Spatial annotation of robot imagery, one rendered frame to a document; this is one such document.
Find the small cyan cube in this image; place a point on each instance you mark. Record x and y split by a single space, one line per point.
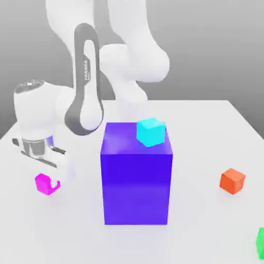
150 133

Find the large purple box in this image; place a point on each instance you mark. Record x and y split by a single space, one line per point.
135 181

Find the small orange cube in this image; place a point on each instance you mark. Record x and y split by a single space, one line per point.
232 181

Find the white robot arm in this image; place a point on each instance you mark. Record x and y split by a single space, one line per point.
136 61

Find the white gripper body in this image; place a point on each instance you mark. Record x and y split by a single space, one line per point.
61 167

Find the small green cube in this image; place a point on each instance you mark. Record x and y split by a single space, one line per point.
260 243

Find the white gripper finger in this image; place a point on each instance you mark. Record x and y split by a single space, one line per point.
54 183

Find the small magenta cube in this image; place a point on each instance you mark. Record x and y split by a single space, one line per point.
43 184

